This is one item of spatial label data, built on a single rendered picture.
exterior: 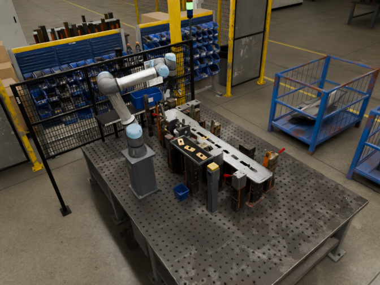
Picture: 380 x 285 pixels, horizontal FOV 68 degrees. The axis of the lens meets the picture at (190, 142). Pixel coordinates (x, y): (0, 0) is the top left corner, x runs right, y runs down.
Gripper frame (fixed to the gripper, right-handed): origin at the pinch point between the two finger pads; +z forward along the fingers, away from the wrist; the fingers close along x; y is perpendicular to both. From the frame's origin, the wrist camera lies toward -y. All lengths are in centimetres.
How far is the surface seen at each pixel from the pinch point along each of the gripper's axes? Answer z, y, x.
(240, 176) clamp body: 38, 72, 7
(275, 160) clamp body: 42, 74, 44
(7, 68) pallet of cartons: 69, -421, -80
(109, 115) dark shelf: 41, -80, -27
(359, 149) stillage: 98, 81, 194
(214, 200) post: 60, 63, -9
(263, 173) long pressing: 44, 77, 27
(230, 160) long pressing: 44, 50, 19
